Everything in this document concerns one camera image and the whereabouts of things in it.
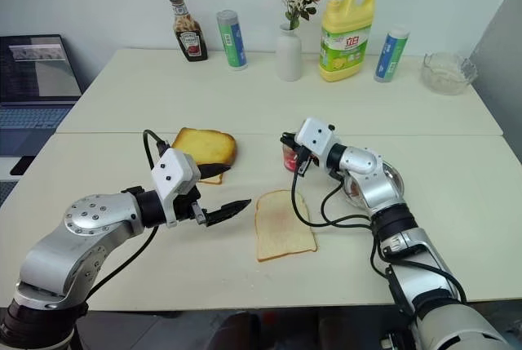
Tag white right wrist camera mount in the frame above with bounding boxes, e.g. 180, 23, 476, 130
294, 117, 342, 168

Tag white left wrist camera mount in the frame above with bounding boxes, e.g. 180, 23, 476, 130
150, 148, 201, 228

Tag open grey laptop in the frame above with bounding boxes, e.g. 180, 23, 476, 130
0, 33, 83, 158

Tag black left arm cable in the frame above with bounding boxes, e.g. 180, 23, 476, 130
83, 128, 170, 300

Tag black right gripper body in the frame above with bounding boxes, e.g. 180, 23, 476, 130
293, 143, 319, 176

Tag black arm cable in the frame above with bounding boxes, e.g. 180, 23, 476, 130
290, 153, 468, 306
83, 128, 170, 300

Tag thick yellow toast slice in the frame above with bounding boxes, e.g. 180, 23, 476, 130
170, 126, 238, 168

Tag grey blue green canister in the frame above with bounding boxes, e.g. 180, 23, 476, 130
215, 9, 249, 71
373, 24, 409, 83

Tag ketchup bottle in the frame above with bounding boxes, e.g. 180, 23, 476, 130
166, 0, 210, 63

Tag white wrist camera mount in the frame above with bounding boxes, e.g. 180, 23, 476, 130
150, 148, 201, 228
294, 117, 342, 168

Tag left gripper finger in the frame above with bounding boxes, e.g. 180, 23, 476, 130
204, 198, 252, 228
198, 163, 232, 182

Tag white bread slice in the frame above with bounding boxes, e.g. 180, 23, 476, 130
254, 189, 320, 264

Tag clear glass ashtray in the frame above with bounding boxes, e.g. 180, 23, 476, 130
421, 51, 479, 96

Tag white ceramic vase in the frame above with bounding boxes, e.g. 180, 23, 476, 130
275, 23, 304, 82

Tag yellow detergent pump bottle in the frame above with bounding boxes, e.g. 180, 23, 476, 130
318, 0, 377, 83

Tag black phone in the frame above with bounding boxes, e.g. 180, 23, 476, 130
9, 155, 38, 177

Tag silver metal plate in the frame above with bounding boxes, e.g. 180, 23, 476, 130
341, 161, 406, 210

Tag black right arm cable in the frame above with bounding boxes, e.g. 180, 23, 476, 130
290, 153, 468, 306

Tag red jam jar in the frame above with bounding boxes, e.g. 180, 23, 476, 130
281, 140, 303, 172

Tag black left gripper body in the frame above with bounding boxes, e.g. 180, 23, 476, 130
172, 184, 209, 228

